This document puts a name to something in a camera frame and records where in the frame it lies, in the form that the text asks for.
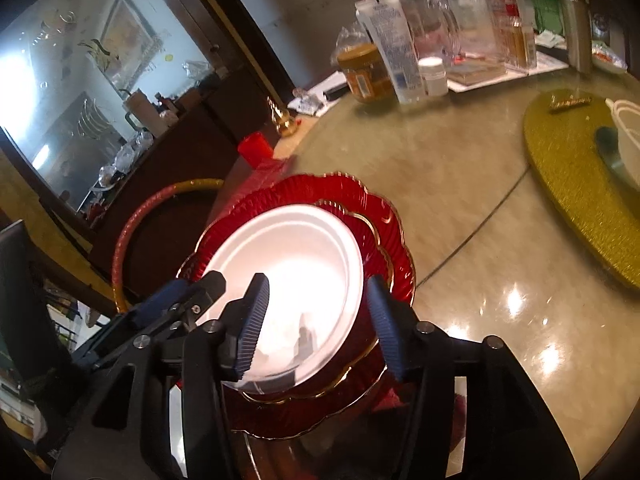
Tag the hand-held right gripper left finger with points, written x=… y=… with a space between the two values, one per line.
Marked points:
x=252 y=325

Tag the glass door cabinet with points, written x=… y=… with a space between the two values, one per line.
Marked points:
x=75 y=60

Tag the black panel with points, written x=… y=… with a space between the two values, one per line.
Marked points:
x=25 y=285

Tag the amber jar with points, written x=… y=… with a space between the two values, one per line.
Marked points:
x=362 y=72

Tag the clear plastic pitcher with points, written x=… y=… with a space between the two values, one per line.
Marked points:
x=470 y=15

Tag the large white bowl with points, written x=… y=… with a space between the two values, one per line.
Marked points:
x=300 y=260

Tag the red plate gold lettering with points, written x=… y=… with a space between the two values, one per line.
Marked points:
x=310 y=185

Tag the gold glitter turntable mat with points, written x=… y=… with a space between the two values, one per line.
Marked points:
x=565 y=170

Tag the red plastic wrapping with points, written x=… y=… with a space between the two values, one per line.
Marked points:
x=272 y=170

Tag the silver turntable disc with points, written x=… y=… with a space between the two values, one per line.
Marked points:
x=607 y=150

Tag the blue patterned dish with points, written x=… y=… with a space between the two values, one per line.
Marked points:
x=607 y=57

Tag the flat grey book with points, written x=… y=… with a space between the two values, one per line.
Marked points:
x=485 y=75

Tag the black lighter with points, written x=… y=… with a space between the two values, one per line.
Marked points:
x=335 y=92

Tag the gold pagoda ornament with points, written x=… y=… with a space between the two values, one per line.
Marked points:
x=282 y=120

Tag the white leaflet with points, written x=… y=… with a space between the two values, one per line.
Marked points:
x=550 y=40

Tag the small white jar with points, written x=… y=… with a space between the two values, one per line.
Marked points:
x=432 y=77

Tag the clear plastic wrapper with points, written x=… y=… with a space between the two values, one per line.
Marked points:
x=307 y=102

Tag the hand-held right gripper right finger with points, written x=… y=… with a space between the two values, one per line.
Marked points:
x=387 y=330

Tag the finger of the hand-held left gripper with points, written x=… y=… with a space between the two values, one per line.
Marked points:
x=200 y=295
x=160 y=302

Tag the stainless steel thermos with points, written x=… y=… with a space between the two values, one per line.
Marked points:
x=575 y=30

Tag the red yellow hoop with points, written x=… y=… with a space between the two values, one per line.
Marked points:
x=150 y=205

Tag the white squeeze tube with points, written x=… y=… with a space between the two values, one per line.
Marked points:
x=395 y=45

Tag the gold pen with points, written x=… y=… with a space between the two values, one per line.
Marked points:
x=570 y=102

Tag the cream ribbed bowl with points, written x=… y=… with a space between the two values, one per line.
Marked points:
x=629 y=145

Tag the red cup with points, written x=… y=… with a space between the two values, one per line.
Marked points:
x=255 y=147

